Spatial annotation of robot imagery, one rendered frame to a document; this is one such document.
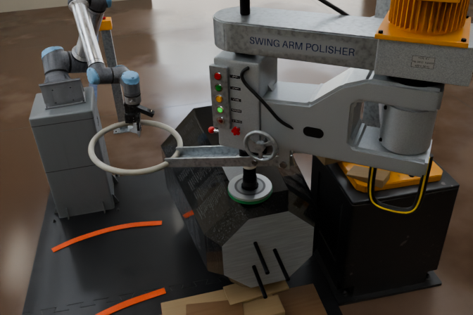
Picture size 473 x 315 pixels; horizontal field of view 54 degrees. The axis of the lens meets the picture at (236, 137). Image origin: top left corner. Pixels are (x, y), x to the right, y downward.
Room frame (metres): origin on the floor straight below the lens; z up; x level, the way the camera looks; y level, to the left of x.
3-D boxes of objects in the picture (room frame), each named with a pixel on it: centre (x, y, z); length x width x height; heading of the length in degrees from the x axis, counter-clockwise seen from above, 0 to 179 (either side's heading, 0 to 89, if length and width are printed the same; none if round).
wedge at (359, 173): (1.95, -0.68, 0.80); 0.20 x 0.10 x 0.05; 52
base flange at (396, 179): (2.15, -0.81, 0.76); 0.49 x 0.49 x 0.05; 10
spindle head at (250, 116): (1.77, -0.13, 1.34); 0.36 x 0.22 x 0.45; 64
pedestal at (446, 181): (2.15, -0.81, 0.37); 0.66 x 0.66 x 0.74; 10
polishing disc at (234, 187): (1.81, -0.06, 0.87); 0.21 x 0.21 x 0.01
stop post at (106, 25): (3.96, 1.09, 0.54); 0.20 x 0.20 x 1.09; 10
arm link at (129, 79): (2.31, 0.56, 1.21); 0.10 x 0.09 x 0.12; 31
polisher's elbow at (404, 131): (1.52, -0.65, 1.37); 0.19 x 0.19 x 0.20
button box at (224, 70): (1.73, 0.06, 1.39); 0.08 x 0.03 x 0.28; 64
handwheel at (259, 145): (1.65, -0.11, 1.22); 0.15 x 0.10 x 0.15; 64
